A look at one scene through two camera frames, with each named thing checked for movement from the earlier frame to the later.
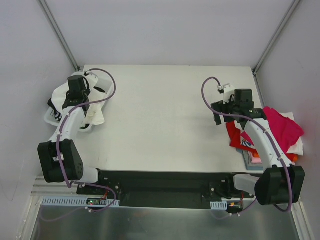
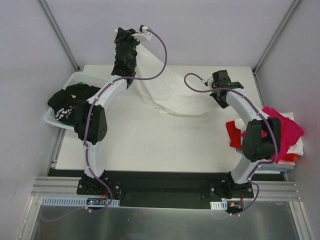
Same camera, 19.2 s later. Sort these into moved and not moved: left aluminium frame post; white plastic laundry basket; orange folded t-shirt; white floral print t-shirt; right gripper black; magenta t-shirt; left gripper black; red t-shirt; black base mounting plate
Moved: left gripper black; right gripper black; white floral print t-shirt
Not moved: orange folded t-shirt; black base mounting plate; magenta t-shirt; red t-shirt; white plastic laundry basket; left aluminium frame post
